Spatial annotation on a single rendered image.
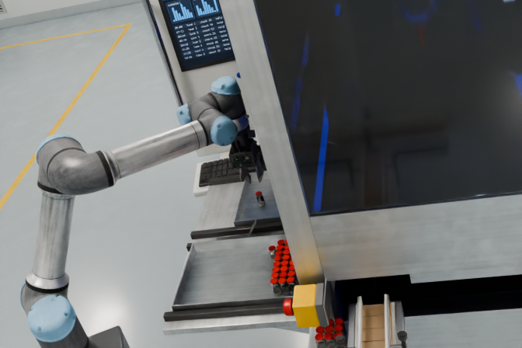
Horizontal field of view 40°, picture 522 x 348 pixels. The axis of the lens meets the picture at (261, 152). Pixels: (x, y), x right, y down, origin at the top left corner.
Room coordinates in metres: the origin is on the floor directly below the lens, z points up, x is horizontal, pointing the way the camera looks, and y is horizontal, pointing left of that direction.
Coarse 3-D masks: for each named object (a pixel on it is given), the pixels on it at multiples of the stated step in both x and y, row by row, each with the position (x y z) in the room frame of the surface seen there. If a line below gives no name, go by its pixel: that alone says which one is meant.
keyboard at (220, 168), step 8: (216, 160) 2.29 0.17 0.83; (224, 160) 2.27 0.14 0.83; (200, 168) 2.28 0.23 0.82; (208, 168) 2.25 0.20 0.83; (216, 168) 2.23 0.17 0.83; (224, 168) 2.21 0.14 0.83; (248, 168) 2.17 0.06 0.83; (264, 168) 2.15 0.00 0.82; (200, 176) 2.22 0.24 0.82; (208, 176) 2.19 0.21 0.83; (216, 176) 2.18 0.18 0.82; (200, 184) 2.17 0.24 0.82; (208, 184) 2.17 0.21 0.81
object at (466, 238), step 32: (512, 192) 1.17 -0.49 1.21; (320, 224) 1.27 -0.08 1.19; (352, 224) 1.25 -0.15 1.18; (384, 224) 1.23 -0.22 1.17; (416, 224) 1.21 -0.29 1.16; (448, 224) 1.19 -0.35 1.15; (480, 224) 1.18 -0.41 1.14; (512, 224) 1.16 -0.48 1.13; (320, 256) 1.28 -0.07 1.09; (352, 256) 1.26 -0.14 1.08; (384, 256) 1.24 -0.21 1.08; (416, 256) 1.22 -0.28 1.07; (448, 256) 1.20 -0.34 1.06; (480, 256) 1.18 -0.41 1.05; (512, 256) 1.16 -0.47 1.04
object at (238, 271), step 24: (216, 240) 1.69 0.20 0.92; (240, 240) 1.66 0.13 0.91; (264, 240) 1.64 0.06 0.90; (192, 264) 1.65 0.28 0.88; (216, 264) 1.62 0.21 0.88; (240, 264) 1.59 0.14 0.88; (264, 264) 1.56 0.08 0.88; (192, 288) 1.55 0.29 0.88; (216, 288) 1.52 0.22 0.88; (240, 288) 1.49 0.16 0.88; (264, 288) 1.46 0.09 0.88
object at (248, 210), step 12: (252, 180) 2.00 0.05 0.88; (264, 180) 1.98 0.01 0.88; (252, 192) 1.93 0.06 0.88; (264, 192) 1.91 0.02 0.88; (240, 204) 1.85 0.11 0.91; (252, 204) 1.86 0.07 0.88; (276, 204) 1.83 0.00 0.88; (240, 216) 1.82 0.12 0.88; (252, 216) 1.80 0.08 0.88; (264, 216) 1.78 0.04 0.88; (276, 216) 1.77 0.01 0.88
